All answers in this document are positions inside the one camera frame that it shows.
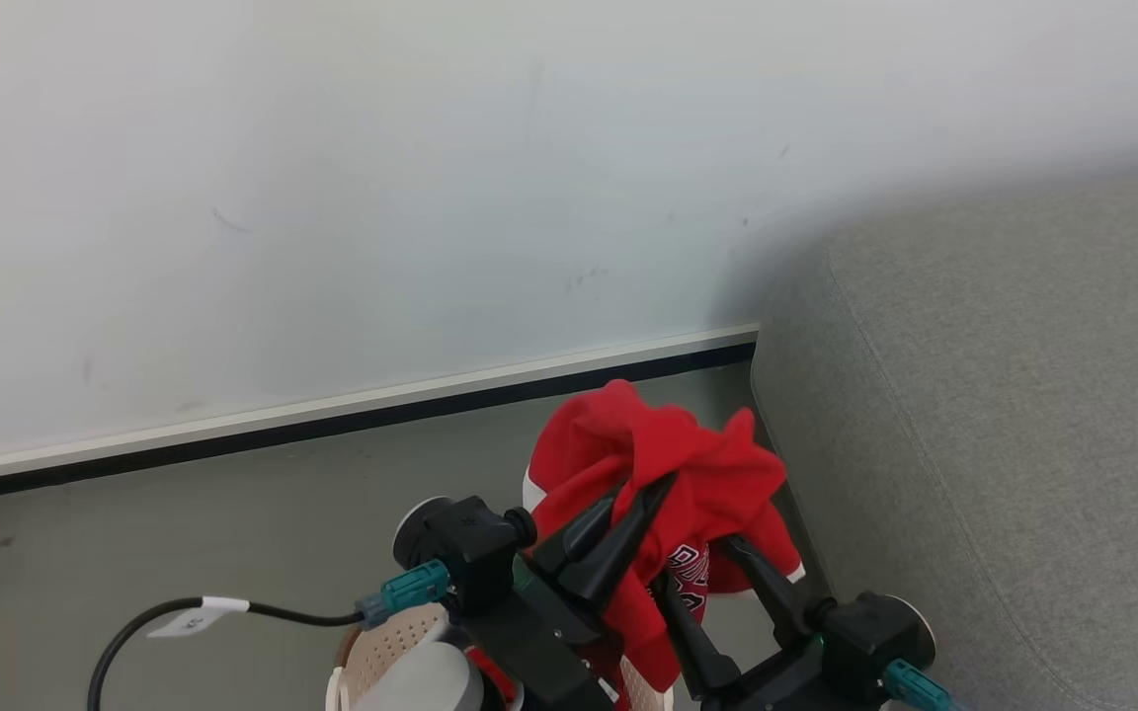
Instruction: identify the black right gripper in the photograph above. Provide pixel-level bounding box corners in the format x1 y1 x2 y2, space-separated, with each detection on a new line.
650 536 936 711

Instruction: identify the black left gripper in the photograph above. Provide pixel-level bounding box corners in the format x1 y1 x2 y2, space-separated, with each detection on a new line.
393 472 678 711

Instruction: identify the red sports jersey garment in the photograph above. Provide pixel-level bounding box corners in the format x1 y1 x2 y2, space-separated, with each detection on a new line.
470 380 807 711

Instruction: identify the cream perforated laundry basket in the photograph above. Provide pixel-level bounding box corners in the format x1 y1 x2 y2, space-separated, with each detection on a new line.
325 602 675 711

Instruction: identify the white and black baseboard strip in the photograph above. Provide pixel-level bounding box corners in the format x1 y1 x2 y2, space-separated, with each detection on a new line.
0 321 761 507

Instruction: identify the grey fabric sofa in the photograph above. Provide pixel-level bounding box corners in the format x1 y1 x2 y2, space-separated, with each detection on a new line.
750 163 1138 711

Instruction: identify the black cable with teal plug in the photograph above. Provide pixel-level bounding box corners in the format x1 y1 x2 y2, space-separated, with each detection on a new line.
882 659 961 711
88 560 452 711

